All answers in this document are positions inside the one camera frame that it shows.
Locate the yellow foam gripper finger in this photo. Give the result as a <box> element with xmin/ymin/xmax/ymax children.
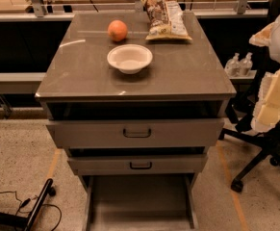
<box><xmin>249</xmin><ymin>23</ymin><xmax>274</xmax><ymax>47</ymax></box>
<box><xmin>251</xmin><ymin>69</ymin><xmax>280</xmax><ymax>132</ymax></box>

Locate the brown chip bag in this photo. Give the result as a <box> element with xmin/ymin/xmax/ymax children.
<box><xmin>141</xmin><ymin>0</ymin><xmax>192</xmax><ymax>41</ymax></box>

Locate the grey metal drawer cabinet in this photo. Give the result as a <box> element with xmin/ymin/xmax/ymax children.
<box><xmin>36</xmin><ymin>13</ymin><xmax>235</xmax><ymax>231</ymax></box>

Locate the grey bottom drawer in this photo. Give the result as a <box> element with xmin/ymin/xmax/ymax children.
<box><xmin>68</xmin><ymin>155</ymin><xmax>208</xmax><ymax>175</ymax></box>

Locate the grey drawer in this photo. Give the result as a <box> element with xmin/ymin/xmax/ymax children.
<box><xmin>68</xmin><ymin>155</ymin><xmax>208</xmax><ymax>175</ymax></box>
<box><xmin>47</xmin><ymin>118</ymin><xmax>224</xmax><ymax>148</ymax></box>

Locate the grey middle drawer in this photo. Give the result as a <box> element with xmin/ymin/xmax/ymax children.
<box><xmin>47</xmin><ymin>118</ymin><xmax>224</xmax><ymax>148</ymax></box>

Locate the right clear sanitizer bottle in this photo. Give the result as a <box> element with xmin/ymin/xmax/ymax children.
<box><xmin>239</xmin><ymin>52</ymin><xmax>253</xmax><ymax>76</ymax></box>

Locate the clear sanitizer bottle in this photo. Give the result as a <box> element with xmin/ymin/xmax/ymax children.
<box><xmin>225</xmin><ymin>53</ymin><xmax>240</xmax><ymax>77</ymax></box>
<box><xmin>239</xmin><ymin>52</ymin><xmax>253</xmax><ymax>76</ymax></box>

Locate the left clear sanitizer bottle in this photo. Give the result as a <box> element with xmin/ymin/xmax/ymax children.
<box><xmin>225</xmin><ymin>53</ymin><xmax>240</xmax><ymax>77</ymax></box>

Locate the black office chair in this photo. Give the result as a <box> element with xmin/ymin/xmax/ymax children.
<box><xmin>220</xmin><ymin>0</ymin><xmax>280</xmax><ymax>193</ymax></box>

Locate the white paper bowl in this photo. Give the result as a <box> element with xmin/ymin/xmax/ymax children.
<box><xmin>107</xmin><ymin>44</ymin><xmax>153</xmax><ymax>74</ymax></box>

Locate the orange round fruit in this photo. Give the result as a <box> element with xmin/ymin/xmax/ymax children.
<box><xmin>108</xmin><ymin>20</ymin><xmax>128</xmax><ymax>42</ymax></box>

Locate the black stand base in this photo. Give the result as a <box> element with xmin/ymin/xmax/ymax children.
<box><xmin>0</xmin><ymin>178</ymin><xmax>57</xmax><ymax>231</ymax></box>

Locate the black floor cable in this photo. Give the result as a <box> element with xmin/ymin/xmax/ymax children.
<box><xmin>0</xmin><ymin>132</ymin><xmax>63</xmax><ymax>231</ymax></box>

